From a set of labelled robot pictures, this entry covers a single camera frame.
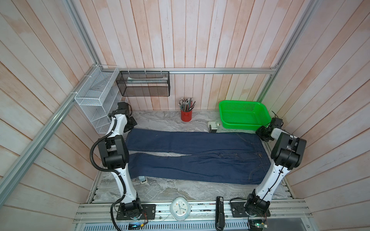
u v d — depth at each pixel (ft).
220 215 2.30
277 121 2.76
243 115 3.88
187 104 3.31
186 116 3.60
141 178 2.62
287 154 1.85
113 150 1.85
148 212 2.41
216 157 3.02
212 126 3.42
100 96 2.27
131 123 2.87
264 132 3.04
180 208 2.36
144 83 3.58
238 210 2.40
